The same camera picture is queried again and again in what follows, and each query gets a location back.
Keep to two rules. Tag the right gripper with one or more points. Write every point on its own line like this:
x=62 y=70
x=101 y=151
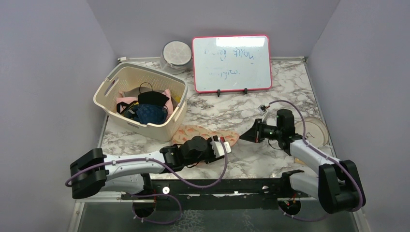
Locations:
x=255 y=134

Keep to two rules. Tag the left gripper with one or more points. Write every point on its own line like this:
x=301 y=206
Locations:
x=212 y=157

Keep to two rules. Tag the floral mesh laundry bag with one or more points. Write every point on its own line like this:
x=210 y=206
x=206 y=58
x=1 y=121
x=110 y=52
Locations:
x=187 y=132

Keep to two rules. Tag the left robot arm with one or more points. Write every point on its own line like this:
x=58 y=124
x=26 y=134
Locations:
x=95 y=171

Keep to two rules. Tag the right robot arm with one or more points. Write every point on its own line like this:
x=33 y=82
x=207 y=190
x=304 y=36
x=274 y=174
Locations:
x=337 y=185

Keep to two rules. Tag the black bra in basket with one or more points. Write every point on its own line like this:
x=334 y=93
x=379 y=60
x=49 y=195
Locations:
x=152 y=97

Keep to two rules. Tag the cream plastic laundry basket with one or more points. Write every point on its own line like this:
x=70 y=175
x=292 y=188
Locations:
x=126 y=77

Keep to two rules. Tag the small yellow notepad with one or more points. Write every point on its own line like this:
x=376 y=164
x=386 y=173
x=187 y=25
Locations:
x=296 y=160

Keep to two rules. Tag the blue lace garment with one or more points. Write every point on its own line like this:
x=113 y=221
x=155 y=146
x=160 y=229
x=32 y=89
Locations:
x=147 y=113

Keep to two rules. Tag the round white disc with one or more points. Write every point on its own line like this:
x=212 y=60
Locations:
x=316 y=132

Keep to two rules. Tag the pink framed whiteboard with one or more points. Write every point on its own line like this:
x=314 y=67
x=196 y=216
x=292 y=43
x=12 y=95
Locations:
x=231 y=63

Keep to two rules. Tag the pink garment in basket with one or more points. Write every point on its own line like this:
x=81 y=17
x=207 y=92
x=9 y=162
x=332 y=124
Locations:
x=128 y=99

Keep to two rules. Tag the white round mesh container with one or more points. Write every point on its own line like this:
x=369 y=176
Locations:
x=175 y=57

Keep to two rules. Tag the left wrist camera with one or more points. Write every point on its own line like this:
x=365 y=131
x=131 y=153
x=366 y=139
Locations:
x=220 y=147

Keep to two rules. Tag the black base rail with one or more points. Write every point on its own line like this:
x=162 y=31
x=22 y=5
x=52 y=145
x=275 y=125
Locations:
x=228 y=194

